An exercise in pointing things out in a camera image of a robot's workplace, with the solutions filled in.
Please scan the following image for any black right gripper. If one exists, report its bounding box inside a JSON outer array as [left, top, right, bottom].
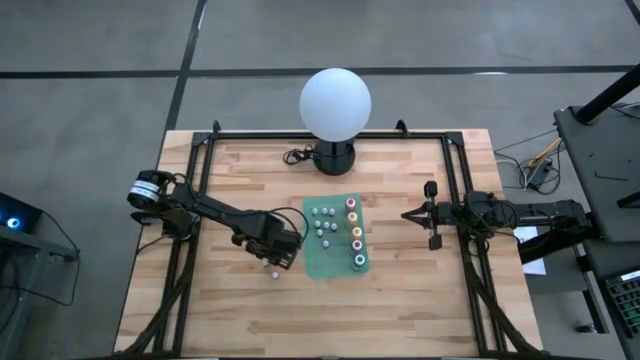
[[402, 178, 468, 251]]

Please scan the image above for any teal translucent plastic bin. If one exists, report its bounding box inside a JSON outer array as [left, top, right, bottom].
[[302, 193, 372, 280]]

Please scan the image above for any white paper sheet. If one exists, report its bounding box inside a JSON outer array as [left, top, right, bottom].
[[513, 225, 548, 277]]

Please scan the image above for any black support beam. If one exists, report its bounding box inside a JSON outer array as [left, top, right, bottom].
[[518, 227, 601, 265]]

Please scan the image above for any white globe table lamp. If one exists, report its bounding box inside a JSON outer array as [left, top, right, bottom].
[[298, 67, 373, 177]]

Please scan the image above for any black computer desk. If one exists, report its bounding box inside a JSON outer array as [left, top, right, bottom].
[[579, 238, 640, 360]]

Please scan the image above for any dark grey side table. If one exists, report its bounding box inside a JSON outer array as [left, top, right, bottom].
[[553, 102, 640, 244]]

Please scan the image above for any black diagonal pole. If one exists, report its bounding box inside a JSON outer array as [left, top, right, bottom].
[[574, 63, 640, 125]]

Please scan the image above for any keyboard with coloured keys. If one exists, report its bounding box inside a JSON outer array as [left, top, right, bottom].
[[605, 269, 640, 339]]

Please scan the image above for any black computer with blue light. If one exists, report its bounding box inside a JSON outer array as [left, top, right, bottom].
[[0, 192, 44, 236]]

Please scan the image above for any black lamp power cable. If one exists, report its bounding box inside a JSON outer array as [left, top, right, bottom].
[[282, 143, 321, 167]]

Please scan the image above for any black aluminium table frame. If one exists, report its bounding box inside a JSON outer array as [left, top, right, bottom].
[[115, 119, 544, 359]]

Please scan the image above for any power strip with cables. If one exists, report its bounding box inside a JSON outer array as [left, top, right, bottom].
[[494, 128, 564, 196]]

